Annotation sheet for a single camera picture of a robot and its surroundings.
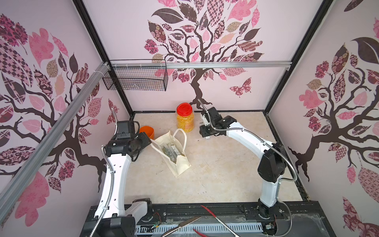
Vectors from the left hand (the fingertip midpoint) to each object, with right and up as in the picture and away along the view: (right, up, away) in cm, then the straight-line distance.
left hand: (146, 144), depth 74 cm
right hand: (+30, +7, +13) cm, 34 cm away
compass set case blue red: (+14, -6, +13) cm, 20 cm away
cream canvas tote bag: (+16, +1, +11) cm, 20 cm away
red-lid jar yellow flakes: (+19, +16, +26) cm, 36 cm away
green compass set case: (+10, -6, +13) cm, 18 cm away
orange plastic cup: (-7, +6, +29) cm, 30 cm away
